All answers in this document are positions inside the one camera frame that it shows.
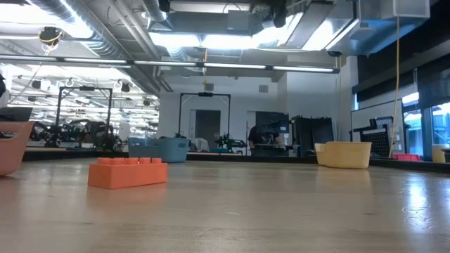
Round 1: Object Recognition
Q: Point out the black pegboard cart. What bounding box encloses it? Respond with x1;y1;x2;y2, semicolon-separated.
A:
349;115;397;158

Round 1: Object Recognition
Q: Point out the orange plastic bin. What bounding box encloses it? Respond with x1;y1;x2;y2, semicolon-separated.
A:
0;120;36;177

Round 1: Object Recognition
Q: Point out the black cabinet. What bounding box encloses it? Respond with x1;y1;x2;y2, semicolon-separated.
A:
290;115;335;157

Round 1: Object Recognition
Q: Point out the black flat screen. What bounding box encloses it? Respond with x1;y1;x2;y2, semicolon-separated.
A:
0;106;34;123

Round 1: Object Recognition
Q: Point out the yellow cylinder roll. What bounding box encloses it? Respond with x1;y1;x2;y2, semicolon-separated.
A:
431;144;448;164

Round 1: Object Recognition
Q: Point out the black robot workstation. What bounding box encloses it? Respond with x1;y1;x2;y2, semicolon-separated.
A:
30;118;124;151

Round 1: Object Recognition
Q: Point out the light grey chair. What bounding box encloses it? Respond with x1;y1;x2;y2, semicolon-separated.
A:
189;137;210;153

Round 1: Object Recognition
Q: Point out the whiteboard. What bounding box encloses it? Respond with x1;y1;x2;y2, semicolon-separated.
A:
350;99;405;155

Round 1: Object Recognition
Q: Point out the orange toy brick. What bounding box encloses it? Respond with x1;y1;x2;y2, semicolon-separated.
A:
87;157;169;190

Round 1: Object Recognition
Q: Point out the black gantry frame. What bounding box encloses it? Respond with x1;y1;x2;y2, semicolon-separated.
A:
55;86;113;141
178;92;232;141

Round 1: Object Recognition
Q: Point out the yellow plastic bin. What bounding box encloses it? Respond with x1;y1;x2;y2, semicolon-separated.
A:
314;141;373;170

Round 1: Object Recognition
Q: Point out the long white light bar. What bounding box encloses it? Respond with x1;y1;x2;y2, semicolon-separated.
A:
0;53;341;74

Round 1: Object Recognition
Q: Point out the yellow cord reel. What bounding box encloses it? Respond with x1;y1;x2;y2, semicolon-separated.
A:
37;26;65;47

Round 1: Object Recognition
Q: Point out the black screen panel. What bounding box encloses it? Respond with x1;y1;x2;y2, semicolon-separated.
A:
255;111;291;134

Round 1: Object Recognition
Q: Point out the blue plastic bin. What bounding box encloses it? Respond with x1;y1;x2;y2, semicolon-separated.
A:
127;137;191;164

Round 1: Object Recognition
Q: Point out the black aluminium table frame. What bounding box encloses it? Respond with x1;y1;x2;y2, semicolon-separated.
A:
22;149;450;174

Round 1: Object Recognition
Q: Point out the grey metal box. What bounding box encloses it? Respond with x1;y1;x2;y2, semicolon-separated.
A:
226;9;252;32

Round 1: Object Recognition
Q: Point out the person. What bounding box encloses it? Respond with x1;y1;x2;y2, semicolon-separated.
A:
247;124;283;156

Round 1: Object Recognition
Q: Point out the red plastic bin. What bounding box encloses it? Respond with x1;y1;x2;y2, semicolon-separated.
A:
392;153;422;162

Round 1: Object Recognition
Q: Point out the rectangular metal air duct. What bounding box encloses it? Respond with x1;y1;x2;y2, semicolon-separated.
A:
325;0;432;57

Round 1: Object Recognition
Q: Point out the black equipment cart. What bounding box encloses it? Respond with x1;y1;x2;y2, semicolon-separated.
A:
252;142;295;157

